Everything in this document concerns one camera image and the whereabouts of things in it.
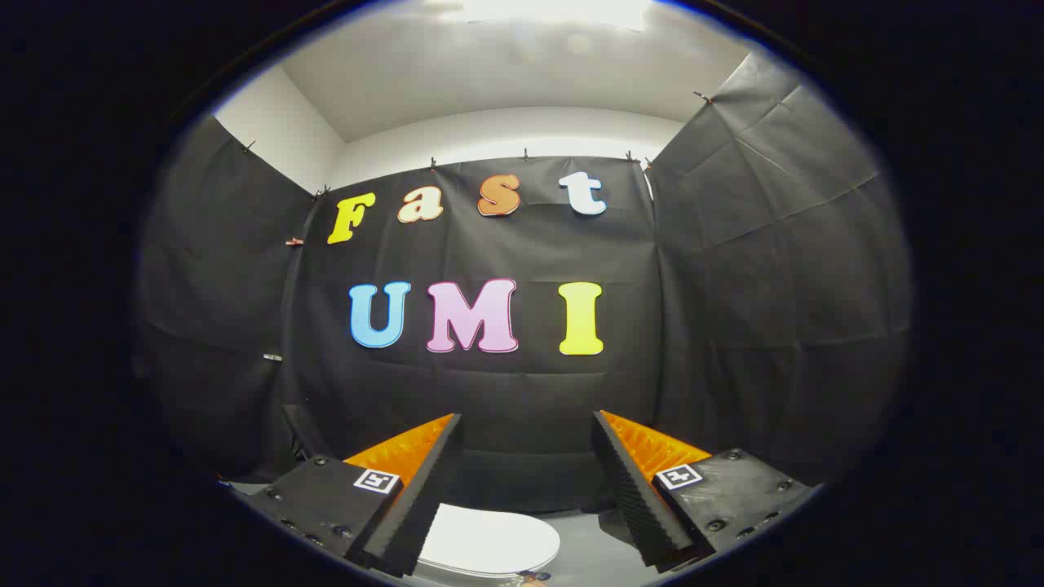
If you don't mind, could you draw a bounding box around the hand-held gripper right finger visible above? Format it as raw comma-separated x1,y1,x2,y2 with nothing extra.
593,410,819,572

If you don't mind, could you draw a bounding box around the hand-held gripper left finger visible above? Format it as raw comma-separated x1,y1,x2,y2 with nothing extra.
243,413,463,578

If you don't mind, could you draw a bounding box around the white toilet lid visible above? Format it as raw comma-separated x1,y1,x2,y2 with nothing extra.
418,503,562,578

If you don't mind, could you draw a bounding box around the black backdrop cloth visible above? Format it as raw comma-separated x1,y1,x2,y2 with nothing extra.
135,53,913,514

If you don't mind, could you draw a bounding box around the ceiling light panel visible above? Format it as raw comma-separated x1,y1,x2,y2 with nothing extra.
424,0,653,30

